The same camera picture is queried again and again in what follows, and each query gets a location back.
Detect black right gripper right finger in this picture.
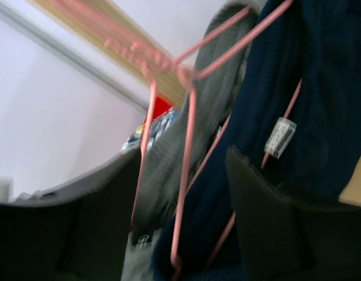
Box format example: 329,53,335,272
225,147,361,280

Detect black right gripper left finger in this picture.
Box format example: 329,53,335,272
0,149,141,280

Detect navy blue shorts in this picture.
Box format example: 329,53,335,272
151,1,361,280

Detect patterned blue orange shorts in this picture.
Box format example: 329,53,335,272
121,108,179,151

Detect grey shorts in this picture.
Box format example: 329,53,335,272
121,1,265,280

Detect wooden clothes rack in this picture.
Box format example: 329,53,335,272
33,1,361,205

